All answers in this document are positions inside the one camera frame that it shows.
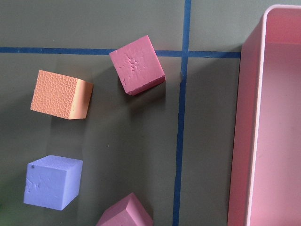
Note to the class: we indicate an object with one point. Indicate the red foam block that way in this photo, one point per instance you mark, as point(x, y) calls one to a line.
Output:
point(137, 66)
point(127, 212)

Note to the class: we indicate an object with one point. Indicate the orange foam block right side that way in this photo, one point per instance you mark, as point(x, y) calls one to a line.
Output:
point(61, 96)

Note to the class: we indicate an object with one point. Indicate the purple foam block right side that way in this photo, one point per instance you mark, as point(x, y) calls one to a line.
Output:
point(52, 181)

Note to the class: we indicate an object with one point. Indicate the pink plastic tray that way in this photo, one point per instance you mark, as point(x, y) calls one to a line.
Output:
point(265, 187)

